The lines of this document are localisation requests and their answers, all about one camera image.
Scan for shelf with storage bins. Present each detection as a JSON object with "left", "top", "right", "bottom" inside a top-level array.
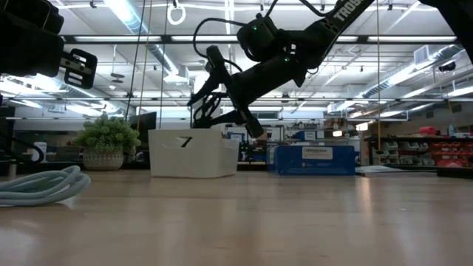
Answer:
[{"left": 364, "top": 134, "right": 473, "bottom": 167}]

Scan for light blue cable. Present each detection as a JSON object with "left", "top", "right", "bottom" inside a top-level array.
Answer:
[{"left": 0, "top": 165, "right": 92, "bottom": 208}]

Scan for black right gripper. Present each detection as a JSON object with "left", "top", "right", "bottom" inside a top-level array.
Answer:
[{"left": 187, "top": 44, "right": 307, "bottom": 138}]

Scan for blue box with white label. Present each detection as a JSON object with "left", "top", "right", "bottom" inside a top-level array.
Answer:
[{"left": 266, "top": 144, "right": 357, "bottom": 177}]

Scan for black flat bar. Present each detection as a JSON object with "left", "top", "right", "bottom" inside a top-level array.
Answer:
[{"left": 436, "top": 166, "right": 473, "bottom": 179}]

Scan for white container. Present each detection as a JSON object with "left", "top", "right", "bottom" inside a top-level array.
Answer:
[{"left": 32, "top": 141, "right": 48, "bottom": 163}]

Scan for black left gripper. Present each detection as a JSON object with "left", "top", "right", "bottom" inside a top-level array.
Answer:
[{"left": 0, "top": 13, "right": 98, "bottom": 90}]

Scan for green potted plant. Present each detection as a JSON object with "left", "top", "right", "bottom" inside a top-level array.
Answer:
[{"left": 72, "top": 113, "right": 142, "bottom": 171}]

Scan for white hanging ring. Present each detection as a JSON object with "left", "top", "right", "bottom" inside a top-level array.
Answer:
[{"left": 166, "top": 2, "right": 187, "bottom": 27}]

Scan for yellow vertical pole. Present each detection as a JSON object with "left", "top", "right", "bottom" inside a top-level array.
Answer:
[{"left": 375, "top": 0, "right": 382, "bottom": 152}]

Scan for white plastic bin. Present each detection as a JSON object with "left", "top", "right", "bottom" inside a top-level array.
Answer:
[{"left": 148, "top": 128, "right": 240, "bottom": 179}]

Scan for black hanging cord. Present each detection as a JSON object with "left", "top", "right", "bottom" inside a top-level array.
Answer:
[{"left": 124, "top": 0, "right": 147, "bottom": 121}]

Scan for thin black arched cable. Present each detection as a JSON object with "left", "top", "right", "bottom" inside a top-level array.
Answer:
[{"left": 0, "top": 131, "right": 45, "bottom": 166}]

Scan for black monitor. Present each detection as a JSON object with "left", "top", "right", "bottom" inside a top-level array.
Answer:
[{"left": 129, "top": 111, "right": 157, "bottom": 143}]

